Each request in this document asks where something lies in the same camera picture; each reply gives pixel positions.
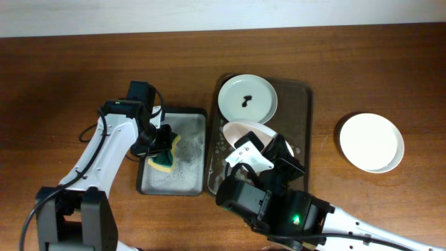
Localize green yellow sponge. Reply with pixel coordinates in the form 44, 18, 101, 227
146, 132, 180, 173

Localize pale green plate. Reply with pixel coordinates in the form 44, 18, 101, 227
217, 74, 278, 124

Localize white plate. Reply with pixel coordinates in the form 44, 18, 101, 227
339, 113, 405, 174

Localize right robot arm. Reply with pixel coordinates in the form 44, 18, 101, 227
216, 131, 437, 250

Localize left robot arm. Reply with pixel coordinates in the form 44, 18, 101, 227
29, 81, 173, 251

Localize small grey metal tray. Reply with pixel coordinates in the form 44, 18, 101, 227
136, 107, 207, 196

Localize large brown tray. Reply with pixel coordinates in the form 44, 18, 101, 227
203, 73, 314, 197

